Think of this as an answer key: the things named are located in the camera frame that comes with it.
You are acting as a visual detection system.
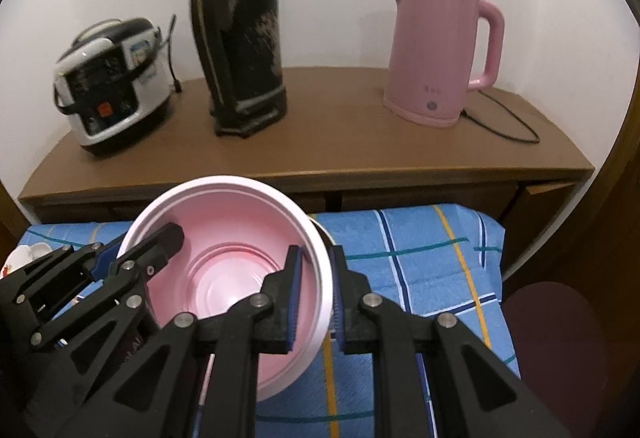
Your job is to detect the pink plastic bowl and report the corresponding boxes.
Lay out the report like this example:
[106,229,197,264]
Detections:
[119,176,333,401]

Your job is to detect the dark red round stool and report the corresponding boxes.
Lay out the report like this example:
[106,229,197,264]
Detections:
[502,282,608,437]

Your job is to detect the black tall thermos flask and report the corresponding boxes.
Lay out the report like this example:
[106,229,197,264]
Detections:
[190,0,288,139]

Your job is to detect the silver black rice cooker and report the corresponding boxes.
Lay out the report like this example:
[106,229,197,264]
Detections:
[53,17,181,155]

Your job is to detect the black kettle power cable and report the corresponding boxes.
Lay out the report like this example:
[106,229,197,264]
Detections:
[459,88,542,145]

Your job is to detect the black rice cooker cable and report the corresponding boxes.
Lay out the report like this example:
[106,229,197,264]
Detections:
[158,13,184,94]

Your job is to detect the brown wooden sideboard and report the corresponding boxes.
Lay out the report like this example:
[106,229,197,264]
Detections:
[21,67,593,261]

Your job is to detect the blue checked tablecloth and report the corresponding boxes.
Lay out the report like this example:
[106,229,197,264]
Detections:
[14,203,522,438]

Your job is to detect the pink electric kettle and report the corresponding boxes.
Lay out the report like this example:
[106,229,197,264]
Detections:
[383,0,506,128]

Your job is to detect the stainless steel bowl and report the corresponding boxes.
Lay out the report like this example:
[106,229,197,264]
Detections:
[308,215,336,248]

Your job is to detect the white floral plate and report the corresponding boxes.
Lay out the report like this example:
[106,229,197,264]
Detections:
[1,243,52,277]

